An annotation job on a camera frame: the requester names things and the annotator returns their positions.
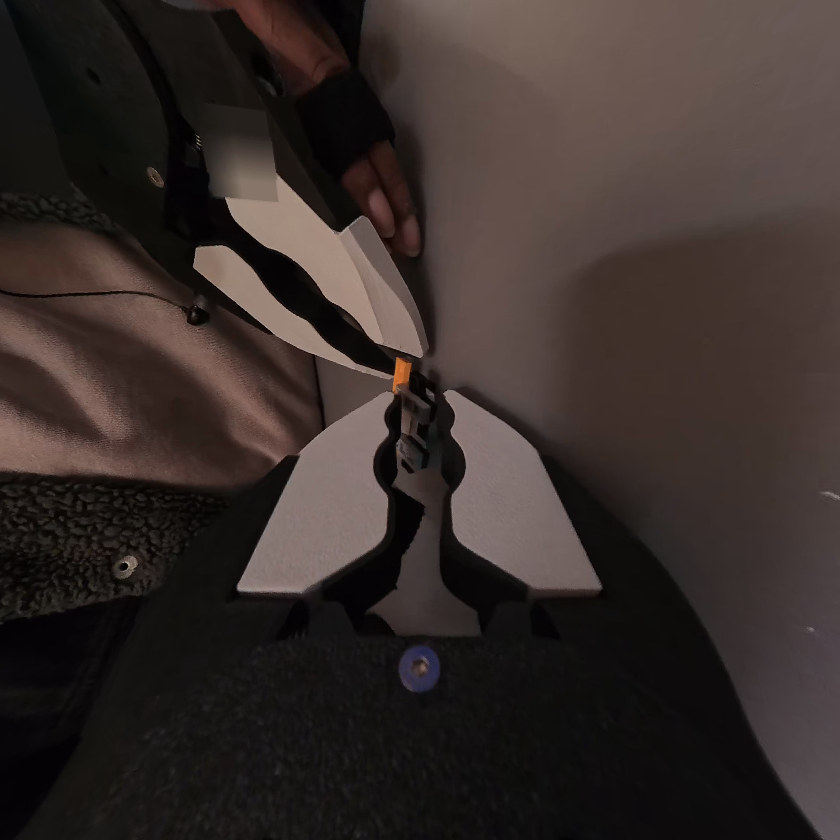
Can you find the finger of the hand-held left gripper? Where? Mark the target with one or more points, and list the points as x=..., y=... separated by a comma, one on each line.
x=328, y=262
x=262, y=308

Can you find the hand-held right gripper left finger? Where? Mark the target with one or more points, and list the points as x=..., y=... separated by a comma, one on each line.
x=321, y=512

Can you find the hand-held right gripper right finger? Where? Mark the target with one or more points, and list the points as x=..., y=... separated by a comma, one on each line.
x=518, y=512

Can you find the small lego subassembly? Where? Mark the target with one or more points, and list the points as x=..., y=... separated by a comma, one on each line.
x=413, y=420

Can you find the person's left hand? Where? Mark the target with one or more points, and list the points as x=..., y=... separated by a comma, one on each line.
x=302, y=39

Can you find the beige sweatshirt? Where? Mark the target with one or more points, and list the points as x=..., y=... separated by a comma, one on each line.
x=98, y=394

